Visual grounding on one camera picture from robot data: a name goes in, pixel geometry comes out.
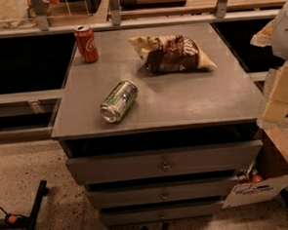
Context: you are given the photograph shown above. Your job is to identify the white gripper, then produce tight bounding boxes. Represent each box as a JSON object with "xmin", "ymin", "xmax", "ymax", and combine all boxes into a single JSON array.
[{"xmin": 250, "ymin": 0, "xmax": 288, "ymax": 130}]

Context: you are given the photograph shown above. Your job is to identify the green soda can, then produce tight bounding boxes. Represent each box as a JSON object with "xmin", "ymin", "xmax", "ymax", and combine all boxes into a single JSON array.
[{"xmin": 100, "ymin": 81, "xmax": 138, "ymax": 123}]

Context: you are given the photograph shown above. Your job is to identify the red cola can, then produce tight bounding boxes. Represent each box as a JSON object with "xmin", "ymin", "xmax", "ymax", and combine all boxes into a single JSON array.
[{"xmin": 74, "ymin": 25, "xmax": 99, "ymax": 63}]

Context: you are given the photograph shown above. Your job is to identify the cardboard box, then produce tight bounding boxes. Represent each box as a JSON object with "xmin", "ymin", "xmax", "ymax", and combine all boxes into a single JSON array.
[{"xmin": 223, "ymin": 128, "xmax": 288, "ymax": 209}]

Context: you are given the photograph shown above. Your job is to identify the top grey drawer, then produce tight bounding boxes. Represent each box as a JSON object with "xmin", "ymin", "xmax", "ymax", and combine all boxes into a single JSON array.
[{"xmin": 65, "ymin": 140, "xmax": 263, "ymax": 185}]

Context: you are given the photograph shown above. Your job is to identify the grey drawer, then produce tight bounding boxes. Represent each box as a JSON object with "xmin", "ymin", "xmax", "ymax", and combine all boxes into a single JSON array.
[
  {"xmin": 87, "ymin": 177, "xmax": 235, "ymax": 210},
  {"xmin": 100, "ymin": 200, "xmax": 224, "ymax": 227},
  {"xmin": 65, "ymin": 140, "xmax": 263, "ymax": 185}
]

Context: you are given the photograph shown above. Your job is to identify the brown chip bag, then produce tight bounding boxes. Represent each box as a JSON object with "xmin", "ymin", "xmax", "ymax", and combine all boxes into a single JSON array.
[{"xmin": 128, "ymin": 35, "xmax": 216, "ymax": 73}]

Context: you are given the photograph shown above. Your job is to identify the orange bottle in box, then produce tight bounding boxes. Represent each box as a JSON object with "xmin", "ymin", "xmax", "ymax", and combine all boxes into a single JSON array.
[{"xmin": 249, "ymin": 169, "xmax": 264, "ymax": 182}]

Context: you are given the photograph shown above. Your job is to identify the grey drawer cabinet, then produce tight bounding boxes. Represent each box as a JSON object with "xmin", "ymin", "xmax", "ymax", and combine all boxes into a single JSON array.
[{"xmin": 52, "ymin": 23, "xmax": 262, "ymax": 214}]

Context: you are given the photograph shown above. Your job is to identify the middle grey drawer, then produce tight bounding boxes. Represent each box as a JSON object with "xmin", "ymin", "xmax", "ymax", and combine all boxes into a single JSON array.
[{"xmin": 87, "ymin": 177, "xmax": 235, "ymax": 210}]

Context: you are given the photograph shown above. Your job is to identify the bottom grey drawer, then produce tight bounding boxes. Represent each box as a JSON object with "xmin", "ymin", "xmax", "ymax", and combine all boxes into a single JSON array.
[{"xmin": 100, "ymin": 200, "xmax": 224, "ymax": 227}]

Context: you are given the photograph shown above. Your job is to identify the black floor stand leg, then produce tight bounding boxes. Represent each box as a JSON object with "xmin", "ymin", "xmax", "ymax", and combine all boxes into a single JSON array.
[{"xmin": 24, "ymin": 179, "xmax": 49, "ymax": 230}]

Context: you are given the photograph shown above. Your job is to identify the metal railing frame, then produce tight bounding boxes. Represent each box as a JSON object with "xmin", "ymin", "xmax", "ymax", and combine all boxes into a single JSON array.
[{"xmin": 0, "ymin": 0, "xmax": 287, "ymax": 38}]

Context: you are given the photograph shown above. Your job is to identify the black cable with orange clip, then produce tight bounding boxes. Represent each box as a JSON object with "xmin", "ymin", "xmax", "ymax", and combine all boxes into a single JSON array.
[{"xmin": 0, "ymin": 197, "xmax": 29, "ymax": 227}]

